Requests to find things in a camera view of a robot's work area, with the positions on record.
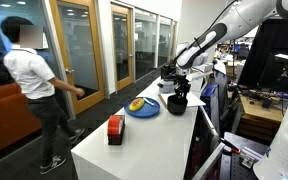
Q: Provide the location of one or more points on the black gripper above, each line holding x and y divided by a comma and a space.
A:
182, 82

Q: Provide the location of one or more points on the black bowl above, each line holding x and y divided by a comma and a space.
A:
177, 106

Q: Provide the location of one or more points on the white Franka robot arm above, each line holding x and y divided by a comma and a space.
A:
247, 15

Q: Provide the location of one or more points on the bystander bare hand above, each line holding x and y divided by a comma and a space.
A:
80, 92

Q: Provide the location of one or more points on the white paper pad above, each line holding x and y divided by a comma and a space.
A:
195, 100

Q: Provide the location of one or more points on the blue box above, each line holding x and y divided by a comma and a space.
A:
209, 98

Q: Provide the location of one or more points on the white and blue utensil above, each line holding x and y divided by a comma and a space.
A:
149, 101

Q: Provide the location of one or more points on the blue round plate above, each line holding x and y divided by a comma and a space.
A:
147, 110

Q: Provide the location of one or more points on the yellow toy corn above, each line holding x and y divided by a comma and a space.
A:
136, 104

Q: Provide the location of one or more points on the open white cabinet door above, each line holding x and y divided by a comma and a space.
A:
205, 146

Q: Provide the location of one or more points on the red and black hand tool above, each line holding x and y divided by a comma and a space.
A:
230, 146

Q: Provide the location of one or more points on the red and black tape dispenser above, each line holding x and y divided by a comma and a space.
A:
115, 128

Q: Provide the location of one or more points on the white counter cabinet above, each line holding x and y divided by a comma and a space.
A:
140, 156

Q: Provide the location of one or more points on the wooden workbench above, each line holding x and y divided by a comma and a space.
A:
260, 115

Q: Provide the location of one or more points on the large black monitor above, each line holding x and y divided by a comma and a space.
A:
267, 53

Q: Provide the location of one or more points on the person in white shirt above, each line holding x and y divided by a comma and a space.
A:
30, 73

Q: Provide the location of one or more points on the orange sofa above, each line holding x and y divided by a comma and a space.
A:
4, 123

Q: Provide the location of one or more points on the wooden frame glass door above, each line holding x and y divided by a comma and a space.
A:
121, 83
84, 66

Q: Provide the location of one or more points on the silver metal bracket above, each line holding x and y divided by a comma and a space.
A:
250, 158

